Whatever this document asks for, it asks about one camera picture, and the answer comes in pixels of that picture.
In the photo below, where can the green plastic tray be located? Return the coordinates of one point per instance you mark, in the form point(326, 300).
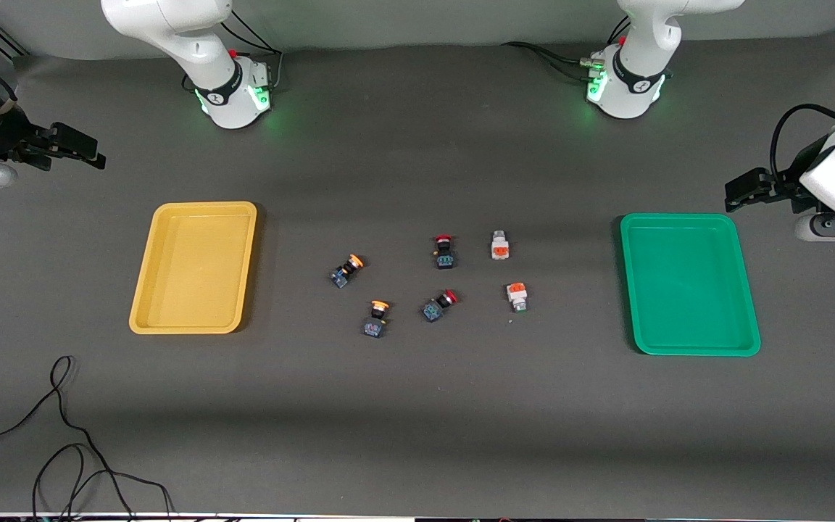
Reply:
point(689, 283)

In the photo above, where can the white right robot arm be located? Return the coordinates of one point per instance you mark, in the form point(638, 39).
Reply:
point(207, 43)

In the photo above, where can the white push button orange back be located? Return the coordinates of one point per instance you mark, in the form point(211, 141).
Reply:
point(500, 246)
point(516, 293)

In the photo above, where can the yellow plastic tray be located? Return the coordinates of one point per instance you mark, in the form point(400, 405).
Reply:
point(193, 268)

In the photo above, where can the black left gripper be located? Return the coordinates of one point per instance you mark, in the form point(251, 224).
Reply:
point(787, 183)

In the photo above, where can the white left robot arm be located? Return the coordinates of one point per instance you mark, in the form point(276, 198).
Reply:
point(642, 80)

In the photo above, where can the red cap black push button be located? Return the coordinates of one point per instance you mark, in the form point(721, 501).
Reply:
point(433, 310)
point(445, 257)

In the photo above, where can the yellow cap black push button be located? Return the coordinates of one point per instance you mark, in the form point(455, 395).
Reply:
point(375, 325)
point(345, 272)

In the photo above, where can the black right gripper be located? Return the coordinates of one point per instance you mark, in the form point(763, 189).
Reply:
point(6, 138)

